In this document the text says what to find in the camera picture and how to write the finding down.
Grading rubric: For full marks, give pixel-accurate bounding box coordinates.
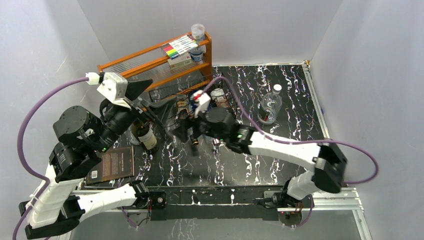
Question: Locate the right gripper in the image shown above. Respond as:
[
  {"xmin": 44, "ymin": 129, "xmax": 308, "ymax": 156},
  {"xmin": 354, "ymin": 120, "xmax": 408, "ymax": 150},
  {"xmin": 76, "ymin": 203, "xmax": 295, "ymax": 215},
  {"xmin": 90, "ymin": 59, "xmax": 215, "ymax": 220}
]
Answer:
[{"xmin": 171, "ymin": 103, "xmax": 227, "ymax": 144}]

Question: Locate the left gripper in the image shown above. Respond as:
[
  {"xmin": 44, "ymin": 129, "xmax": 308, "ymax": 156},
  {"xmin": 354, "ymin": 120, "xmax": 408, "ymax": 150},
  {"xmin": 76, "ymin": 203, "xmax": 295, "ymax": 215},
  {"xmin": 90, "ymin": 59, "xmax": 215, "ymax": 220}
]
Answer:
[{"xmin": 93, "ymin": 78, "xmax": 179, "ymax": 152}]

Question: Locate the clear whisky bottle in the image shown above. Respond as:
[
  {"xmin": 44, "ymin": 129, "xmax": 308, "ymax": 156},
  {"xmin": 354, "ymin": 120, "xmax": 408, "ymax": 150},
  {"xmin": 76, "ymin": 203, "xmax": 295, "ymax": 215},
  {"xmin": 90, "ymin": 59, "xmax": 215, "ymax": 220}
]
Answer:
[{"xmin": 176, "ymin": 95, "xmax": 199, "ymax": 147}]

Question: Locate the dark green wine bottle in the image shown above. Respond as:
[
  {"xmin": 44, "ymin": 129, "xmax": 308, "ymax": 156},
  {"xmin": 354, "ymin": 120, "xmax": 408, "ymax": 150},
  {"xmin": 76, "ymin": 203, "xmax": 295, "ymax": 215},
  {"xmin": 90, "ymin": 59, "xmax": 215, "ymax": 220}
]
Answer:
[{"xmin": 130, "ymin": 119, "xmax": 159, "ymax": 154}]

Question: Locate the olive green wine bottle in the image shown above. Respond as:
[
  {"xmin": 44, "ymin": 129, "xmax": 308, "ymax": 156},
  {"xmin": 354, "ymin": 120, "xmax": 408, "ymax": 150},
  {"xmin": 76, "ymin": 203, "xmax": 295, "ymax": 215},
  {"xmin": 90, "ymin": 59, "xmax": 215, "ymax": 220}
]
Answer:
[{"xmin": 210, "ymin": 87, "xmax": 232, "ymax": 109}]

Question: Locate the clear bottle white cap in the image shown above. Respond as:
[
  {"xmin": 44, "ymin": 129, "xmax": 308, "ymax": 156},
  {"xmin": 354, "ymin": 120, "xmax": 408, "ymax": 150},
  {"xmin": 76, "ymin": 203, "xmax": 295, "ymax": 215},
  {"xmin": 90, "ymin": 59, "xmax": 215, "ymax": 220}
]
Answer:
[{"xmin": 257, "ymin": 84, "xmax": 282, "ymax": 125}]

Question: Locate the blue glass bottle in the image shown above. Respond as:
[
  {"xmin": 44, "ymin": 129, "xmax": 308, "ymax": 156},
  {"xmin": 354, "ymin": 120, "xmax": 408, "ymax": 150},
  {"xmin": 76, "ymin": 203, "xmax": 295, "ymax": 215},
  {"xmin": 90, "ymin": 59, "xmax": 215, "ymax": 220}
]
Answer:
[{"xmin": 188, "ymin": 89, "xmax": 199, "ymax": 111}]

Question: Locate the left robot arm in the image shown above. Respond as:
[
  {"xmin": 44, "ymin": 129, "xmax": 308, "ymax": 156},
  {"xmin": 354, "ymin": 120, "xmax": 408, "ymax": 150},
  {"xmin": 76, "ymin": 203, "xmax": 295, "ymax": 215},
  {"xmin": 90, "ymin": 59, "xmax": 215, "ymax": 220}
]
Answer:
[{"xmin": 17, "ymin": 83, "xmax": 159, "ymax": 240}]

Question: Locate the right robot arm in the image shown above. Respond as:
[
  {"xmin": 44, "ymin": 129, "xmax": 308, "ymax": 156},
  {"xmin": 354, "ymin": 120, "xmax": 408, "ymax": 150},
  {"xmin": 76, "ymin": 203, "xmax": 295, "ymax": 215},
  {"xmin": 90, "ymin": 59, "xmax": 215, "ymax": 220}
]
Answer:
[{"xmin": 171, "ymin": 107, "xmax": 347, "ymax": 208}]

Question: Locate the small clear bottle left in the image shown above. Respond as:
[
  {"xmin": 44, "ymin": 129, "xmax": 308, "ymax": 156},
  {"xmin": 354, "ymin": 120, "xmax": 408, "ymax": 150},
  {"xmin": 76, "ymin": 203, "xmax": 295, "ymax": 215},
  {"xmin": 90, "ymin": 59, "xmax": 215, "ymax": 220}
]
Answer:
[{"xmin": 127, "ymin": 130, "xmax": 141, "ymax": 146}]

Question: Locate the orange wooden shelf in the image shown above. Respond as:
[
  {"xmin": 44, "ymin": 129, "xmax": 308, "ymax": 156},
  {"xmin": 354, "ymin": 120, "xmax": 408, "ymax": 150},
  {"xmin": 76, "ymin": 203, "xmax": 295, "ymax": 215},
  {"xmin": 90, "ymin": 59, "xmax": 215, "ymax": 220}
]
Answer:
[{"xmin": 97, "ymin": 32, "xmax": 213, "ymax": 91}]

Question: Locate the white cardboard box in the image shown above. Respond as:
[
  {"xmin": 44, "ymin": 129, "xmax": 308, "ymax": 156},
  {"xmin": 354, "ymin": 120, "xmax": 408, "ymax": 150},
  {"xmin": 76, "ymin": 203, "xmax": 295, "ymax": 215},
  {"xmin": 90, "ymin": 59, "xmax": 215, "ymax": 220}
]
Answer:
[{"xmin": 167, "ymin": 52, "xmax": 193, "ymax": 71}]

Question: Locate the marker pen set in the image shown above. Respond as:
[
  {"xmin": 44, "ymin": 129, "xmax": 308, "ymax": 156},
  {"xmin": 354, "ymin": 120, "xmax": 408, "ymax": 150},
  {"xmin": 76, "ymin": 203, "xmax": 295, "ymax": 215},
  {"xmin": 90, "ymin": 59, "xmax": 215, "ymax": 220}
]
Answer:
[{"xmin": 160, "ymin": 34, "xmax": 199, "ymax": 59}]

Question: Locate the blue label jar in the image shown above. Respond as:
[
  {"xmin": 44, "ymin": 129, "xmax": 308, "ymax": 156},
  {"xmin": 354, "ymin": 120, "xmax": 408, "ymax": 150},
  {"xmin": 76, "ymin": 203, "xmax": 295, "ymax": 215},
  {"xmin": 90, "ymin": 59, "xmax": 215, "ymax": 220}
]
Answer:
[{"xmin": 189, "ymin": 46, "xmax": 204, "ymax": 62}]

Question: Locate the dark book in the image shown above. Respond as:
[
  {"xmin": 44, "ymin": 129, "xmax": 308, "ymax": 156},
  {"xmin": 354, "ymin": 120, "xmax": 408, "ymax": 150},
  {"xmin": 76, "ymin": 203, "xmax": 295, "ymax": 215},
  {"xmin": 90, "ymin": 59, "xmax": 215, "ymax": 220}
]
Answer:
[{"xmin": 85, "ymin": 146, "xmax": 135, "ymax": 186}]

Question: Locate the clear plastic jar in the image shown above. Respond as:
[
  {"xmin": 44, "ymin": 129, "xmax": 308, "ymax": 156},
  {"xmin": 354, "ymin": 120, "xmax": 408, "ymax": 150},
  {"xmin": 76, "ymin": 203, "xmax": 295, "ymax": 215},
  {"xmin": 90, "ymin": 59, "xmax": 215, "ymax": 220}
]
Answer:
[{"xmin": 190, "ymin": 23, "xmax": 205, "ymax": 42}]

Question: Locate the black wire wine rack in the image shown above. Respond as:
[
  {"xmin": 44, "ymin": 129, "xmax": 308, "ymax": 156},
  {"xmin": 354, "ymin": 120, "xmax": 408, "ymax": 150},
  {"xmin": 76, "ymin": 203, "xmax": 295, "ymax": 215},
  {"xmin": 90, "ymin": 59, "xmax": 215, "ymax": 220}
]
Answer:
[{"xmin": 148, "ymin": 72, "xmax": 238, "ymax": 117}]

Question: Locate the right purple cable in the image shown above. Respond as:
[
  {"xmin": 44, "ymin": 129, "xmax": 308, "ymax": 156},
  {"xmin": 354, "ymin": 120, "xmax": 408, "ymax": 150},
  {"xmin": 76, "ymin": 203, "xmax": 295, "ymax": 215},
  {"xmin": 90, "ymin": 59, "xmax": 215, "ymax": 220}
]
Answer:
[{"xmin": 202, "ymin": 76, "xmax": 380, "ymax": 185}]

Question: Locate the purple cable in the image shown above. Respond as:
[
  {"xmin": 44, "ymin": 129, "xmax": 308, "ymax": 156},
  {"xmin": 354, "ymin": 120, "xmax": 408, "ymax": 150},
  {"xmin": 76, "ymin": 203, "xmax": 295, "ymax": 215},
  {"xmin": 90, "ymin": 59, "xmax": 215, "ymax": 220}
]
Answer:
[
  {"xmin": 202, "ymin": 76, "xmax": 380, "ymax": 185},
  {"xmin": 12, "ymin": 76, "xmax": 90, "ymax": 240}
]

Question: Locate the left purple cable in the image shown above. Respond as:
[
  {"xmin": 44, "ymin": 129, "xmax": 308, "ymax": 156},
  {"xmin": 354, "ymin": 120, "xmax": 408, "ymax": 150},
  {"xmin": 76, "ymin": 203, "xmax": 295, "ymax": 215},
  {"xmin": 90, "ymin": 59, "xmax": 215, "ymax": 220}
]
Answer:
[{"xmin": 12, "ymin": 76, "xmax": 90, "ymax": 240}]

